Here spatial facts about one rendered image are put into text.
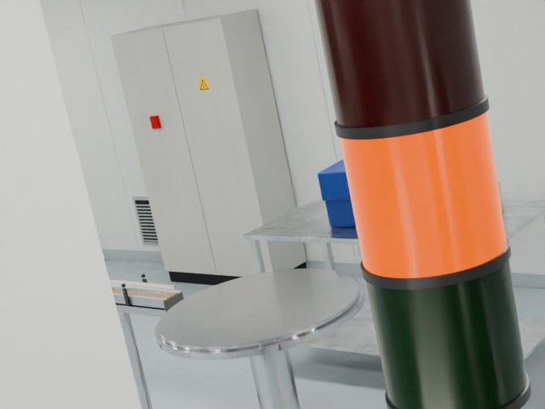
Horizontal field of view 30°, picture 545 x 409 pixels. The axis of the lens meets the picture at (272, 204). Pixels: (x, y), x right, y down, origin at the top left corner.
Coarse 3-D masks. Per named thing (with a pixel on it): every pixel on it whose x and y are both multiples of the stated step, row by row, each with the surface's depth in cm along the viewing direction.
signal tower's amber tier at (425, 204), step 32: (448, 128) 31; (480, 128) 32; (352, 160) 32; (384, 160) 31; (416, 160) 31; (448, 160) 31; (480, 160) 32; (352, 192) 33; (384, 192) 32; (416, 192) 31; (448, 192) 31; (480, 192) 32; (384, 224) 32; (416, 224) 31; (448, 224) 31; (480, 224) 32; (384, 256) 32; (416, 256) 32; (448, 256) 32; (480, 256) 32
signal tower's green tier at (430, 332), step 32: (384, 288) 33; (448, 288) 32; (480, 288) 32; (512, 288) 33; (384, 320) 33; (416, 320) 32; (448, 320) 32; (480, 320) 32; (512, 320) 33; (384, 352) 34; (416, 352) 33; (448, 352) 32; (480, 352) 32; (512, 352) 33; (416, 384) 33; (448, 384) 33; (480, 384) 33; (512, 384) 33
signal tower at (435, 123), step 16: (464, 112) 31; (480, 112) 31; (336, 128) 33; (352, 128) 32; (368, 128) 31; (384, 128) 31; (400, 128) 31; (416, 128) 31; (432, 128) 31; (496, 256) 32; (368, 272) 33; (464, 272) 32; (480, 272) 32; (400, 288) 32; (416, 288) 32; (528, 384) 34
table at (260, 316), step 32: (224, 288) 473; (256, 288) 463; (288, 288) 454; (320, 288) 445; (352, 288) 437; (160, 320) 447; (192, 320) 438; (224, 320) 430; (256, 320) 422; (288, 320) 414; (320, 320) 407; (192, 352) 406; (224, 352) 399; (256, 352) 396; (288, 352) 445; (256, 384) 445; (288, 384) 443
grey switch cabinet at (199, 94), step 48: (144, 48) 758; (192, 48) 726; (240, 48) 715; (144, 96) 775; (192, 96) 741; (240, 96) 716; (144, 144) 792; (192, 144) 757; (240, 144) 725; (192, 192) 773; (240, 192) 740; (288, 192) 756; (192, 240) 791; (240, 240) 756
